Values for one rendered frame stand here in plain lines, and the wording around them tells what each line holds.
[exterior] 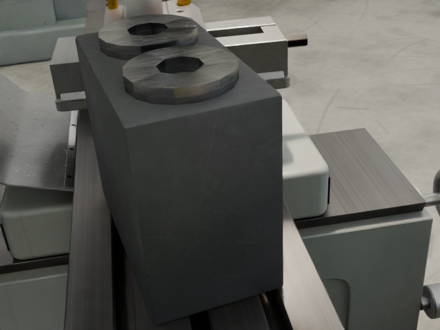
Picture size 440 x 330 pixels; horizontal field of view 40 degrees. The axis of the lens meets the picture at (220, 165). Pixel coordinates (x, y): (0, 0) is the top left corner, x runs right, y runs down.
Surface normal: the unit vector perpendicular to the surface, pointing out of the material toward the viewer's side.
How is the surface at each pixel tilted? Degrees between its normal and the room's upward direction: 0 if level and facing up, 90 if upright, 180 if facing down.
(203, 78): 0
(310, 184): 90
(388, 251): 90
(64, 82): 90
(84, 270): 0
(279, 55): 90
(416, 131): 0
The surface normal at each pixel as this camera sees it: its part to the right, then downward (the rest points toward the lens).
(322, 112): -0.06, -0.86
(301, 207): 0.17, 0.49
